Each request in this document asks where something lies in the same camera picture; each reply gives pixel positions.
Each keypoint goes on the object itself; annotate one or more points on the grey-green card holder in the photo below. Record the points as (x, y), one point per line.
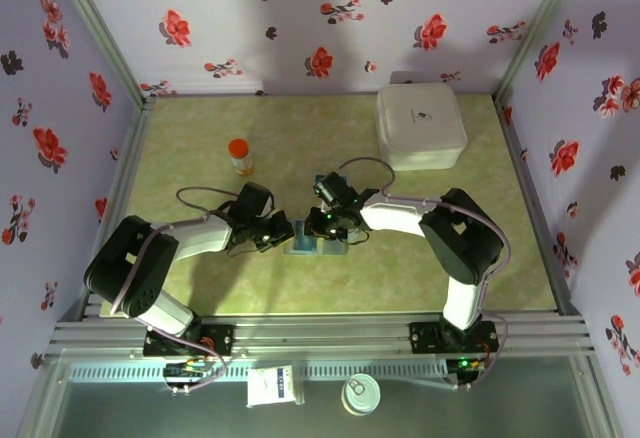
(330, 250)

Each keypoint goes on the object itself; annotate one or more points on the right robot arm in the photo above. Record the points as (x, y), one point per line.
(460, 238)

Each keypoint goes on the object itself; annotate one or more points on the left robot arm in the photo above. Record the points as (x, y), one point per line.
(130, 268)

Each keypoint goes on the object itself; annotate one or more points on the orange-capped small bottle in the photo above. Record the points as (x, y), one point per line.
(241, 158)

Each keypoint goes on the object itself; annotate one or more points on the white lidded container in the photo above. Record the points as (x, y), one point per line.
(430, 128)

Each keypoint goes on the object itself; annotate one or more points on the white blue packet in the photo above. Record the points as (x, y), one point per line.
(270, 388)

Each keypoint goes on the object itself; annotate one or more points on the silver tin can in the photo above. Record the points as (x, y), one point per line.
(361, 394)

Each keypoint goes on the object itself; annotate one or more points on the aluminium front frame rail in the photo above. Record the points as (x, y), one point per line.
(320, 333)

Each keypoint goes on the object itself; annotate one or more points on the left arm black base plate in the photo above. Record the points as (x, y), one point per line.
(222, 340)

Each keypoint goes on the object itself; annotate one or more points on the aluminium side rail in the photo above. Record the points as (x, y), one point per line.
(131, 158)
(520, 158)

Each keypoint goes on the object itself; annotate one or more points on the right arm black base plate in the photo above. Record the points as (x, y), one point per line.
(425, 338)

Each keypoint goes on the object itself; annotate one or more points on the aluminium corner post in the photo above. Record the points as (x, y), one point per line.
(534, 33)
(106, 33)

